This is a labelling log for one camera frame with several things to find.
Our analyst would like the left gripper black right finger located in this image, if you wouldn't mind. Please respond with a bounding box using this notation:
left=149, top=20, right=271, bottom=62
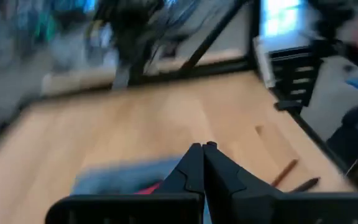
left=201, top=141, right=285, bottom=224

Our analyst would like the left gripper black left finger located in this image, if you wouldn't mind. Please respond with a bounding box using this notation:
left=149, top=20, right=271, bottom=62
left=152, top=142, right=206, bottom=197

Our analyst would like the pink pencil with yellow eraser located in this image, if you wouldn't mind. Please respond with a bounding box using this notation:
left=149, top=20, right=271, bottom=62
left=134, top=181, right=163, bottom=195

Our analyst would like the red-brown pencil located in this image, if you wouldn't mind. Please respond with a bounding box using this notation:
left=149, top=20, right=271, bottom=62
left=270, top=158, right=300, bottom=188

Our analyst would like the blue plastic supply box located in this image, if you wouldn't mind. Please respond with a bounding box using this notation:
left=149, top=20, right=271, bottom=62
left=69, top=156, right=185, bottom=197

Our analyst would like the bright computer monitor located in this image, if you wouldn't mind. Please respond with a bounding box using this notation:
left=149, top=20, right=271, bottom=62
left=259, top=0, right=305, bottom=40

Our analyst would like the black slatted table-edge mount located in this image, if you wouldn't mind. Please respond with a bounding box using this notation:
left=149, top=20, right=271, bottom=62
left=268, top=45, right=323, bottom=112

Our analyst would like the black diagonal frame strut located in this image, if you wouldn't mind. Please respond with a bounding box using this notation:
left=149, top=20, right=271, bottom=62
left=180, top=0, right=261, bottom=75

